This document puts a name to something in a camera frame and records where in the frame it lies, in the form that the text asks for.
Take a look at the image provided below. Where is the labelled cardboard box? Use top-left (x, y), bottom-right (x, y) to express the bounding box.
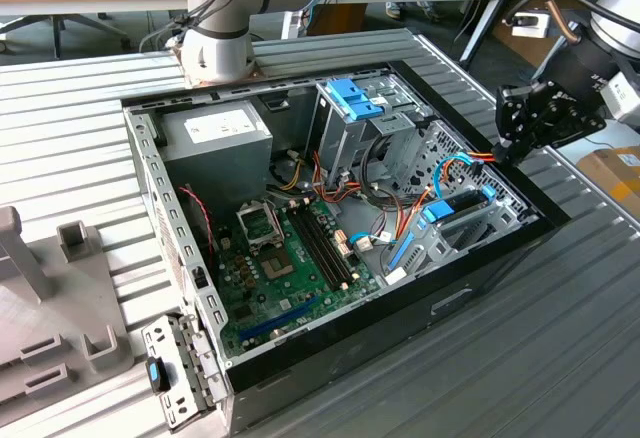
top-left (577, 145), bottom-right (640, 219)

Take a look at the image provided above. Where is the grey power supply unit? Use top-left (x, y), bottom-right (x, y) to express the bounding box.
top-left (154, 101), bottom-right (275, 212)

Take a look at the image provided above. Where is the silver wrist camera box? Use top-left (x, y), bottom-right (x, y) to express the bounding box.
top-left (599, 71), bottom-right (640, 122)
top-left (511, 11), bottom-right (552, 40)

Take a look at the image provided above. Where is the square dark chipset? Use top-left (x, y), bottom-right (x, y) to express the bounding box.
top-left (259, 250), bottom-right (296, 282)

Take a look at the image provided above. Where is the orange red power wire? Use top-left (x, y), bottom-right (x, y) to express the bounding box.
top-left (392, 149), bottom-right (501, 244)

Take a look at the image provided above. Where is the white side table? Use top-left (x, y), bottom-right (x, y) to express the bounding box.
top-left (542, 117), bottom-right (640, 169)

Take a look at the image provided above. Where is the grey metal disk bay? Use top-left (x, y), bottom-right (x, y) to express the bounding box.
top-left (377, 177), bottom-right (544, 284)

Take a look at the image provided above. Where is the grey metal drive cage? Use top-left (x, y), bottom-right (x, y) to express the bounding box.
top-left (303, 76), bottom-right (429, 202)

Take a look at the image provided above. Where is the hard disk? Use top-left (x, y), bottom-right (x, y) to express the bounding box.
top-left (387, 185), bottom-right (499, 274)

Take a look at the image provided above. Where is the blue black latch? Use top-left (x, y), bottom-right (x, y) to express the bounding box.
top-left (144, 355), bottom-right (174, 394)

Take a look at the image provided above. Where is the red orange wire bundle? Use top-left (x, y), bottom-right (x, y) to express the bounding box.
top-left (310, 150), bottom-right (364, 205)

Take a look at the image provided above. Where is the grey parts rack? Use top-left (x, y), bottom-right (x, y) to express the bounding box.
top-left (0, 205), bottom-right (139, 407)

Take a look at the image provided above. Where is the black PC case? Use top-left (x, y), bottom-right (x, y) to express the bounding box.
top-left (119, 60), bottom-right (574, 434)

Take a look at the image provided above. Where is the black tripod stand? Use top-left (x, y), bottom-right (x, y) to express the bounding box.
top-left (457, 0), bottom-right (534, 72)

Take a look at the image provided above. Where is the red black twisted wire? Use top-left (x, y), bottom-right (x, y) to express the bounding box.
top-left (178, 185), bottom-right (221, 254)

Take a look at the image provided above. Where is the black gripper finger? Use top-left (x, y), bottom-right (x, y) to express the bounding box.
top-left (492, 85), bottom-right (531, 159)
top-left (507, 117), bottom-right (606, 165)

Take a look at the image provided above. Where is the black RAM slot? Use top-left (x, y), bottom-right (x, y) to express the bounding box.
top-left (307, 204), bottom-right (354, 283)
top-left (294, 207), bottom-right (341, 288)
top-left (288, 209), bottom-right (335, 290)
top-left (301, 206), bottom-right (348, 285)

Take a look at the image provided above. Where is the black cable bundle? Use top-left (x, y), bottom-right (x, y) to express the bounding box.
top-left (359, 135), bottom-right (401, 204)

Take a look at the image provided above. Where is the grey slot bracket plate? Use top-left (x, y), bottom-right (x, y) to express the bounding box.
top-left (141, 310), bottom-right (231, 432)

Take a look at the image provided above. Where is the blue SATA wire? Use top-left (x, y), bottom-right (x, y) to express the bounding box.
top-left (348, 155), bottom-right (474, 250)

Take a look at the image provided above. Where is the blue plastic drive latch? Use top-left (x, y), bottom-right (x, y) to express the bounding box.
top-left (323, 79), bottom-right (387, 122)

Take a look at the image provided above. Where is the yellow black wire bundle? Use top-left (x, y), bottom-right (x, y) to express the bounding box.
top-left (269, 150), bottom-right (304, 192)

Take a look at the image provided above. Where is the green motherboard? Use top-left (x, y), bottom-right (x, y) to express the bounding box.
top-left (212, 192), bottom-right (384, 359)

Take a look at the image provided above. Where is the CPU socket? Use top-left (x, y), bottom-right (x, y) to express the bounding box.
top-left (234, 199), bottom-right (281, 252)

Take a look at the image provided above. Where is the blue expansion slot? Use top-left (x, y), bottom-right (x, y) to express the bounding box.
top-left (238, 295), bottom-right (319, 344)

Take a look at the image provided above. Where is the square brown base plate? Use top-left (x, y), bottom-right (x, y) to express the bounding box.
top-left (171, 42), bottom-right (267, 92)

